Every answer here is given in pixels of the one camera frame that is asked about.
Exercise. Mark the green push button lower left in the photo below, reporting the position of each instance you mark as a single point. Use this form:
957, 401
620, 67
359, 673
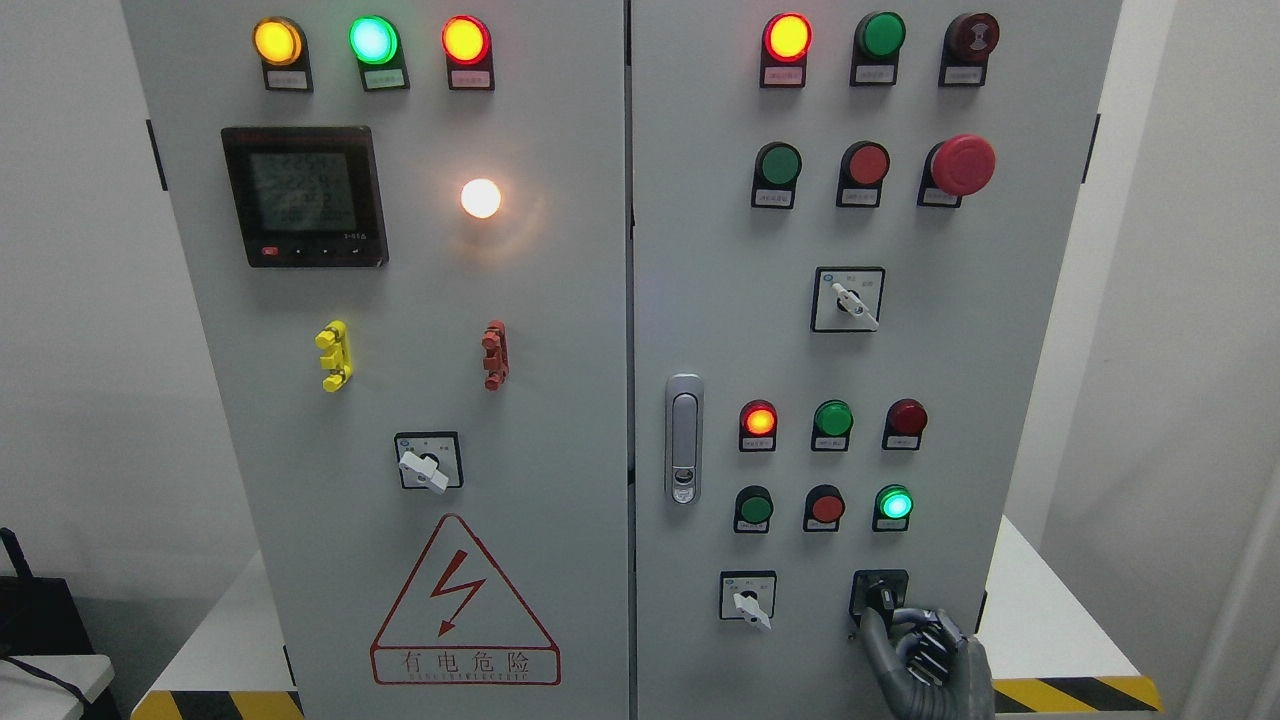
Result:
753, 510

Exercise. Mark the red terminal connector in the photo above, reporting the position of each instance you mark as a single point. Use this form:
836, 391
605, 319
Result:
496, 357

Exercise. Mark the red push button lower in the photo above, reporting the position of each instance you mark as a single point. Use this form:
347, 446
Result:
824, 508

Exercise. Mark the green push button upper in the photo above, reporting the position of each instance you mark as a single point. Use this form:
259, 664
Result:
776, 169

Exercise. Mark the green push button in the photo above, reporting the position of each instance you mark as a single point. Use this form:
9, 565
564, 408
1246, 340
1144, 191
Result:
753, 510
776, 169

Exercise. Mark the yellow indicator light top left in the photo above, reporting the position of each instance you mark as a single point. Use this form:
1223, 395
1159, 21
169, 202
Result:
283, 52

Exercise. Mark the upper right selector switch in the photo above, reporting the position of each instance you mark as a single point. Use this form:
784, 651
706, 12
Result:
847, 299

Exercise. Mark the lower white selector switch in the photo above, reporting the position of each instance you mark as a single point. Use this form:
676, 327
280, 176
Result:
748, 596

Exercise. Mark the green indicator light middle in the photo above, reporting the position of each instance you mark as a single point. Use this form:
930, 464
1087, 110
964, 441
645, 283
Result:
832, 427

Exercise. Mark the white platform with hazard stripes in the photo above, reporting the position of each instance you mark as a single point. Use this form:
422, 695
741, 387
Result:
1050, 658

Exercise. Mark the white side table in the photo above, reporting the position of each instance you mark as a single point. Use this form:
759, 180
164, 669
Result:
27, 696

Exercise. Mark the white glowing lamp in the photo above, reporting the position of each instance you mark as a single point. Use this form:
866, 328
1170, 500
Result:
481, 198

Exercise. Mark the green lit indicator light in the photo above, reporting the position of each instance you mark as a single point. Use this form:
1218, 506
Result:
379, 53

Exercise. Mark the silver door latch handle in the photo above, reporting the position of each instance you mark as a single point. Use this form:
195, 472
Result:
684, 398

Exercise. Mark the red push button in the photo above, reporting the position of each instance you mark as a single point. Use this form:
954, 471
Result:
824, 508
861, 175

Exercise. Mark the green light lower right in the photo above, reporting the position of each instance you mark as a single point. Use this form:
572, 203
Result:
892, 509

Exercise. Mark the red lit light right door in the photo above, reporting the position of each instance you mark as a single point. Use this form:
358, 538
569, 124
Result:
786, 40

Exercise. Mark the left door selector switch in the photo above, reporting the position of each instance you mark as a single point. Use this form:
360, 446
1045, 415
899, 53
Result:
430, 460

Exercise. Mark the red lit light middle left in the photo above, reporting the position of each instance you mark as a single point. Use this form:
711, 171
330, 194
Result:
758, 427

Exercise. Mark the red indicator light middle right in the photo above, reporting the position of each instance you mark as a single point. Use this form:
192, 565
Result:
904, 425

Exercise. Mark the red emergency stop mushroom button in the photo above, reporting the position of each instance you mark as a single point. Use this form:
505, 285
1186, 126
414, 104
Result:
955, 168

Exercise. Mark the dark red buzzer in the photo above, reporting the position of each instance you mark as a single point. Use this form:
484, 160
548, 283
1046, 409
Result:
967, 44

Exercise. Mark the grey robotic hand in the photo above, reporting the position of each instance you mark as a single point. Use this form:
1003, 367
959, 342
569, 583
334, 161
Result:
925, 666

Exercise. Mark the yellow terminal connector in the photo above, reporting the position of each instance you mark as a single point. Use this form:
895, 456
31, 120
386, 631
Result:
335, 358

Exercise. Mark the black rotary knob switch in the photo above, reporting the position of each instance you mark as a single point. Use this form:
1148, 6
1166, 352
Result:
881, 591

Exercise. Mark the black digital power meter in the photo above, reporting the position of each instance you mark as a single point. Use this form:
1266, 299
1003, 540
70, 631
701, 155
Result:
306, 196

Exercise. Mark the red high voltage warning sticker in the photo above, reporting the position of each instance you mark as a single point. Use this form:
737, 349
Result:
459, 620

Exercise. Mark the green indicator light top right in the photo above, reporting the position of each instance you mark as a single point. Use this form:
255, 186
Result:
876, 46

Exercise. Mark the red-rimmed lit indicator light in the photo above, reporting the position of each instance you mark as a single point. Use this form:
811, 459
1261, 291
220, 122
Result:
467, 46

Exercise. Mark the grey electrical control cabinet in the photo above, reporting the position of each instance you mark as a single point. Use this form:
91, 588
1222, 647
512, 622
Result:
623, 136

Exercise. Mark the red push button upper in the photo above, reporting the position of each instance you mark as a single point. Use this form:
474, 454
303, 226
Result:
861, 175

